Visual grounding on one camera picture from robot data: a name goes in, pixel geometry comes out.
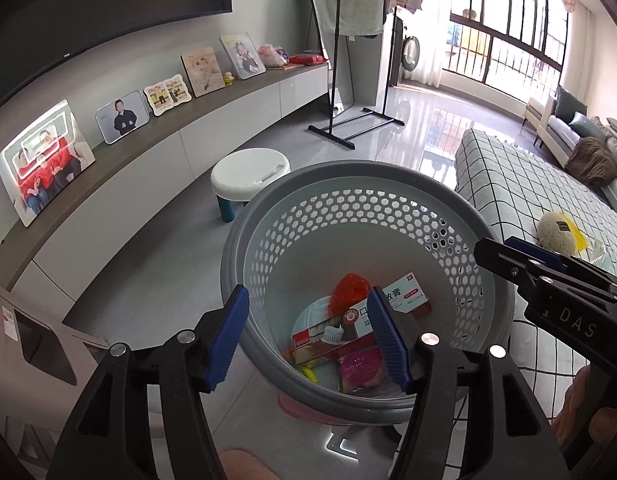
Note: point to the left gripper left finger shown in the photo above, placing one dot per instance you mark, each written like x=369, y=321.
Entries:
x=108, y=434

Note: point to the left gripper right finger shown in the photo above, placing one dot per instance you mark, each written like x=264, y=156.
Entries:
x=507, y=435

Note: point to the beige wool ball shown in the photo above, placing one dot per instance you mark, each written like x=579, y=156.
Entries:
x=555, y=233

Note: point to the red toothpaste box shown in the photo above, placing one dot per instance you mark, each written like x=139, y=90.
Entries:
x=317, y=336

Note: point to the light blue wipes packet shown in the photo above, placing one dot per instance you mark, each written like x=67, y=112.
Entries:
x=598, y=255

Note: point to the pink plastic shuttlecock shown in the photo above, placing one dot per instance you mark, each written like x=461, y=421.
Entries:
x=362, y=370

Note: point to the cardboard box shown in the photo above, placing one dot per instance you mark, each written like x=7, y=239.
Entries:
x=44, y=366

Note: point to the checkered white bed sheet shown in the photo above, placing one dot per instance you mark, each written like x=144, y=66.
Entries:
x=512, y=189

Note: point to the brown throw blanket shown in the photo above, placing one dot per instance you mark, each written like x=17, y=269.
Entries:
x=591, y=164

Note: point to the dark teal cushion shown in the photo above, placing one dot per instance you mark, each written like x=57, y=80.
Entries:
x=585, y=127

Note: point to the long grey tv cabinet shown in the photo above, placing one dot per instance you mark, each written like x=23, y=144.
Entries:
x=53, y=261

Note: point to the grey perforated laundry basket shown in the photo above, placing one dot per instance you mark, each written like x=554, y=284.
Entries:
x=299, y=236

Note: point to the orange crumpled wrapper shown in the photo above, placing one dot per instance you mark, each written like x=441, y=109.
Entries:
x=351, y=289

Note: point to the balcony window railing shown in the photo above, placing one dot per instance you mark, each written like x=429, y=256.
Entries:
x=514, y=46

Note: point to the white round stool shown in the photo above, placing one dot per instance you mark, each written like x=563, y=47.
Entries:
x=240, y=176

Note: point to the black clothes drying rack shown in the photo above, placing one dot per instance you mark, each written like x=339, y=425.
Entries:
x=347, y=123

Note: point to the front-load washing machine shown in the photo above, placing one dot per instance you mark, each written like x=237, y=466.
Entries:
x=405, y=53

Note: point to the white sheer curtain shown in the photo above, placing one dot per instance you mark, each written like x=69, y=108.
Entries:
x=432, y=33

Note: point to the grey tall cabinet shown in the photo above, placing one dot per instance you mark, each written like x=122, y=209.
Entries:
x=369, y=59

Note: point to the red flat package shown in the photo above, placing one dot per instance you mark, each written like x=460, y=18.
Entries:
x=308, y=59

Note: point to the grey hanging towel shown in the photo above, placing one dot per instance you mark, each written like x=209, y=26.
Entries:
x=363, y=18

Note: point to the small yellow toy figure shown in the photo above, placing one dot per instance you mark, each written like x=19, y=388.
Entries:
x=228, y=78

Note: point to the pink plastic bag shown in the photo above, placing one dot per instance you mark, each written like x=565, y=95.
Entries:
x=273, y=57

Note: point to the red family photo frame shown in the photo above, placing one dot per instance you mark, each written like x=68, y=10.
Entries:
x=42, y=160

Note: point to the man portrait photo frame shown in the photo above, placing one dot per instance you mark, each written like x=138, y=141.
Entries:
x=122, y=117

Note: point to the small scalloped photo frame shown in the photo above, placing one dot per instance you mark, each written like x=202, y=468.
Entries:
x=167, y=94

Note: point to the beige drawing photo frame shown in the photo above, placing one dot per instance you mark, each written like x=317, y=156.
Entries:
x=203, y=71

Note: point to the baby photo frame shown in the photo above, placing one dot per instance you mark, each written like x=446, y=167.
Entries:
x=243, y=55

